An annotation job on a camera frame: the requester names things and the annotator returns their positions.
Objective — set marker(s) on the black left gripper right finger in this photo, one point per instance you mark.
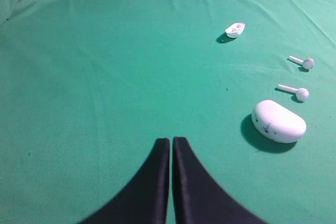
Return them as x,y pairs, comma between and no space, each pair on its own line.
198,198

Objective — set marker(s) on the white bluetooth earbud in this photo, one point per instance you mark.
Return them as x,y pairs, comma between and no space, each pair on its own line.
301,93
306,64

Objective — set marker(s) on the white earbud case lid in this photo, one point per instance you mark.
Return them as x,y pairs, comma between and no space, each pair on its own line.
277,123

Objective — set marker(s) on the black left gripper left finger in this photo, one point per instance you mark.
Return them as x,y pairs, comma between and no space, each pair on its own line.
145,197

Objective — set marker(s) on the white earbud charging case base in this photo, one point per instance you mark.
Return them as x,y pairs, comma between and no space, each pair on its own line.
235,30

